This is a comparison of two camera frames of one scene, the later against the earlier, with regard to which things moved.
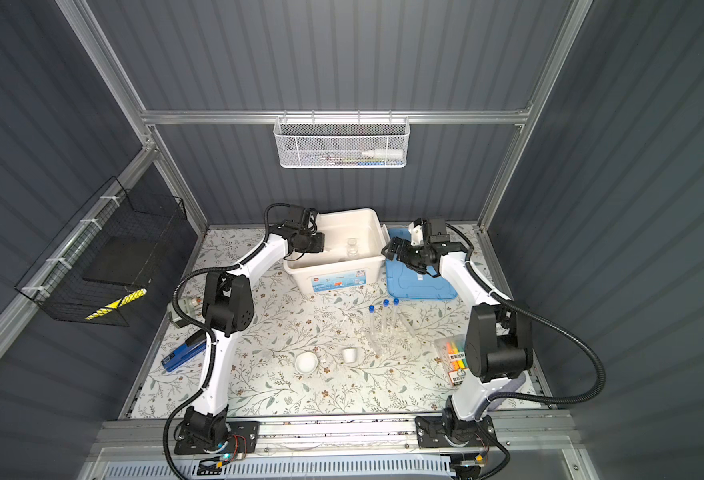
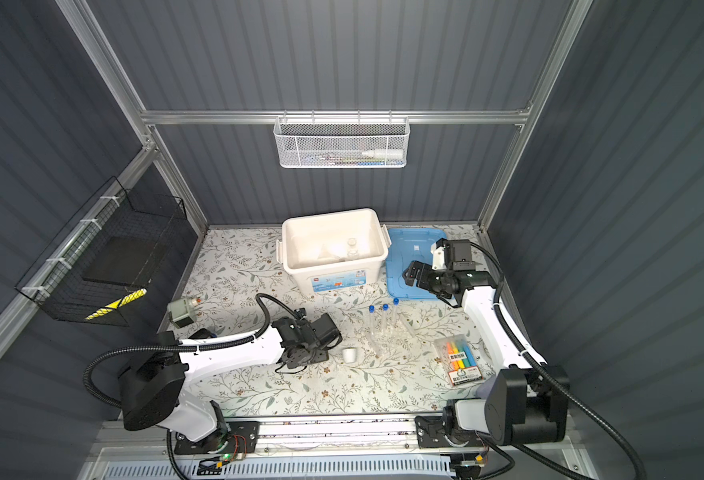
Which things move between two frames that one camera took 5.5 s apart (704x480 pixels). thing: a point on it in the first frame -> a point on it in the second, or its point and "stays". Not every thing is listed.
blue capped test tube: [386, 303] stays
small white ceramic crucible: [349, 355] stays
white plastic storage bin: [352, 252] stays
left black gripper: [318, 243] -> [323, 357]
